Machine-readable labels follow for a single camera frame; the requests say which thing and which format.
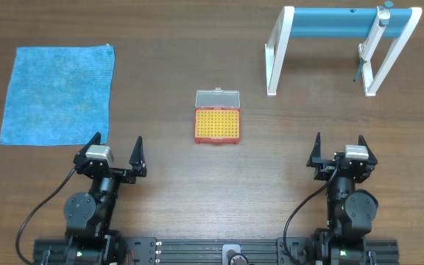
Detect white pipette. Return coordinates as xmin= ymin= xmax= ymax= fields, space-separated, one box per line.
xmin=353 ymin=0 xmax=395 ymax=82

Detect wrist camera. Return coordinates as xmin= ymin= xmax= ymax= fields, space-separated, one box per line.
xmin=85 ymin=144 xmax=115 ymax=165
xmin=344 ymin=144 xmax=370 ymax=160

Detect black cable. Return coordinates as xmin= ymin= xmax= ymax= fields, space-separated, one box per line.
xmin=15 ymin=167 xmax=78 ymax=265
xmin=283 ymin=158 xmax=342 ymax=264

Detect mounting rail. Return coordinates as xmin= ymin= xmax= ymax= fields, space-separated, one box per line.
xmin=33 ymin=237 xmax=400 ymax=265

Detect white and blue stand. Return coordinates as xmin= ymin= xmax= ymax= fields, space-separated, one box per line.
xmin=264 ymin=5 xmax=423 ymax=97

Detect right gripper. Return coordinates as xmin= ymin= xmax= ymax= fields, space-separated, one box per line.
xmin=306 ymin=132 xmax=378 ymax=184

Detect blue cloth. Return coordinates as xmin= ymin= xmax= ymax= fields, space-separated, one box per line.
xmin=0 ymin=44 xmax=116 ymax=146

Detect red and yellow tip box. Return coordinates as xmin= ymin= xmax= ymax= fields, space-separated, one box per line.
xmin=194 ymin=87 xmax=242 ymax=145

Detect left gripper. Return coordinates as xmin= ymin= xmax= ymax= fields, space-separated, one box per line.
xmin=73 ymin=132 xmax=148 ymax=185

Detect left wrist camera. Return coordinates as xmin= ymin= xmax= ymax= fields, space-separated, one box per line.
xmin=85 ymin=144 xmax=115 ymax=165

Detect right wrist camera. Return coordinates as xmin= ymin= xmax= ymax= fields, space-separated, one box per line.
xmin=344 ymin=144 xmax=370 ymax=160

